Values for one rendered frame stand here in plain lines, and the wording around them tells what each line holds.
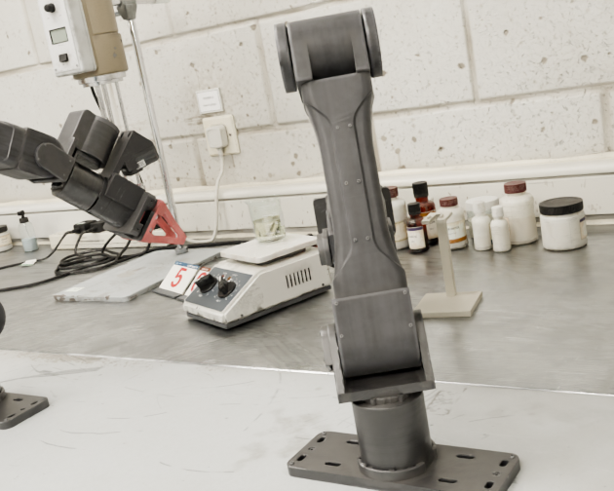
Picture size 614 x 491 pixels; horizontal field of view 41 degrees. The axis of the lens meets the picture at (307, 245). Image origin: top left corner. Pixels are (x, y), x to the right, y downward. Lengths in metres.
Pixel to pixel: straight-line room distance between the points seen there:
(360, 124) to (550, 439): 0.32
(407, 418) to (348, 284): 0.12
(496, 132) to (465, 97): 0.09
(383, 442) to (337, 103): 0.29
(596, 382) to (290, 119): 1.02
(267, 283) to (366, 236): 0.53
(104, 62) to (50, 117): 0.66
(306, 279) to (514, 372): 0.45
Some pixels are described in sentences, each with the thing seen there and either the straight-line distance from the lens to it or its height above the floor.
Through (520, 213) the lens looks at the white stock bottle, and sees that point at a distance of 1.38.
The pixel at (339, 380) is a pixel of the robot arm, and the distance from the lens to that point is 0.70.
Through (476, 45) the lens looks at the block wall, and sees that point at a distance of 1.53.
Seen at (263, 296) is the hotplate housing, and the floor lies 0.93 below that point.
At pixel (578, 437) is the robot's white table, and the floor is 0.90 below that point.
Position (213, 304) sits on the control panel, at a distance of 1.22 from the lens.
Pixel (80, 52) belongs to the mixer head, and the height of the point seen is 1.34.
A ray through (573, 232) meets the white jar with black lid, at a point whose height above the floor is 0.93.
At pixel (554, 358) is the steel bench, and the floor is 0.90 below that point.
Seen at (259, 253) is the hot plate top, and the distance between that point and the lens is 1.24.
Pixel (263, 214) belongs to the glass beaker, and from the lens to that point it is 1.28.
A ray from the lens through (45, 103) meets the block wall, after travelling 2.22.
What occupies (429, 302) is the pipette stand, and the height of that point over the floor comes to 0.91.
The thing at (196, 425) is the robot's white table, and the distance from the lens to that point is 0.92.
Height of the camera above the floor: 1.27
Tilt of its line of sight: 13 degrees down
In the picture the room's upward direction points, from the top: 10 degrees counter-clockwise
